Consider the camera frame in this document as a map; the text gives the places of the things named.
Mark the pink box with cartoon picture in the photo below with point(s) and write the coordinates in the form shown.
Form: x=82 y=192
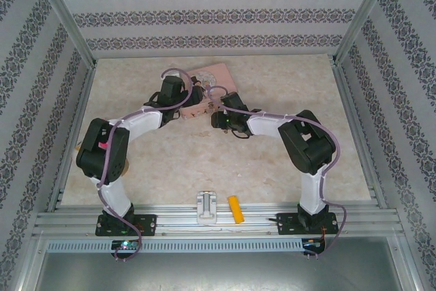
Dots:
x=221 y=76

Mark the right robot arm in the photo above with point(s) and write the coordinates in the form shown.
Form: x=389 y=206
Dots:
x=311 y=188

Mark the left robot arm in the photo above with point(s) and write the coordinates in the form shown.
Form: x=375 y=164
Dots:
x=112 y=199

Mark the yellow block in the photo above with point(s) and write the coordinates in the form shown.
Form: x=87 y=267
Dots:
x=236 y=209

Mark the white pink plush chicken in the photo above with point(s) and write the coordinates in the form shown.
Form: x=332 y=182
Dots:
x=78 y=148

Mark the small circuit board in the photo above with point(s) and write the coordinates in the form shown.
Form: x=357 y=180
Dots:
x=124 y=245
x=313 y=244

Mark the aluminium side rail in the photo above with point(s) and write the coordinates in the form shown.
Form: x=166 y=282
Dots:
x=88 y=81
x=347 y=100

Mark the white plastic bracket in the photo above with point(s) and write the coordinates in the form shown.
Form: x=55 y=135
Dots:
x=206 y=207

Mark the aluminium front rail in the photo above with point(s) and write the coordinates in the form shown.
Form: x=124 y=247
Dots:
x=177 y=217

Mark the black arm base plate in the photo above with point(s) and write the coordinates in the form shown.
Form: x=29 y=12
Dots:
x=287 y=224
x=146 y=224

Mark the aluminium frame post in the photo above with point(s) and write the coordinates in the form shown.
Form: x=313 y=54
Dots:
x=63 y=11
x=364 y=11

